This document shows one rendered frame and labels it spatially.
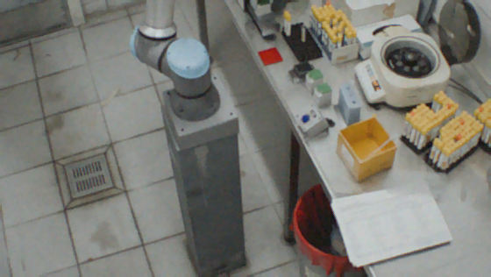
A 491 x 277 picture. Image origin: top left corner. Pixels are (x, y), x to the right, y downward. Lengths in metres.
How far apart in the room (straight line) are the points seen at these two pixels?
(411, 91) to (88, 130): 1.78
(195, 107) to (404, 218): 0.70
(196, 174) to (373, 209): 0.61
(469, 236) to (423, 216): 0.15
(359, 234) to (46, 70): 2.31
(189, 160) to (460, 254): 0.89
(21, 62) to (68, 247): 1.27
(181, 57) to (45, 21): 2.07
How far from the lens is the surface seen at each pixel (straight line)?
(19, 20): 3.89
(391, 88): 2.15
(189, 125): 2.06
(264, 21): 2.42
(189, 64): 1.91
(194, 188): 2.28
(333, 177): 2.02
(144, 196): 3.08
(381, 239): 1.90
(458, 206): 2.03
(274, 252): 2.88
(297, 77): 2.26
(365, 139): 2.11
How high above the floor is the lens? 2.51
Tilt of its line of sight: 51 degrees down
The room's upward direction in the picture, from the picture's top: 2 degrees counter-clockwise
